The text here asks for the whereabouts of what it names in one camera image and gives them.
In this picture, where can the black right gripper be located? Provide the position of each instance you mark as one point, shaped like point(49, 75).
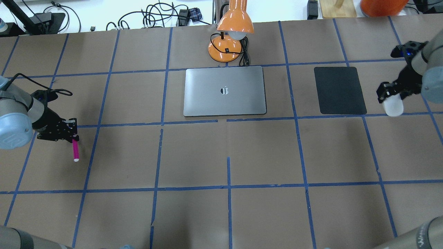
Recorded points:
point(410, 79)

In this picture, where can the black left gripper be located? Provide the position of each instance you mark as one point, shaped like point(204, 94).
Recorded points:
point(49, 121)

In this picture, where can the black mousepad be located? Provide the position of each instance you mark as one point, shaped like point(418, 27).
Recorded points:
point(339, 91)

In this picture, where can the wooden stand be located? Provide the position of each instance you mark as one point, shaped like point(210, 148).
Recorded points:
point(337, 9)

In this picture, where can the silver apple laptop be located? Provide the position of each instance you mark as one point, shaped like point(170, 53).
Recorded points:
point(224, 91)

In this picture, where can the pink marker pen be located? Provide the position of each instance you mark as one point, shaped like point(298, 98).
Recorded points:
point(76, 154)

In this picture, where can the black power adapter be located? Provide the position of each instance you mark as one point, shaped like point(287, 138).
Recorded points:
point(312, 9)

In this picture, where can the orange desk lamp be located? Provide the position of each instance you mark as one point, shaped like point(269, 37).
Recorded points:
point(233, 24)

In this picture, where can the white computer mouse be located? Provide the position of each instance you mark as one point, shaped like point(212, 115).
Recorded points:
point(393, 106)

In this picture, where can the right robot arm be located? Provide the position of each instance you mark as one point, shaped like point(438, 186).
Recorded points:
point(423, 73)

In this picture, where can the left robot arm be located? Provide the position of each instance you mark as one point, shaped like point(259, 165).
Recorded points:
point(22, 114)

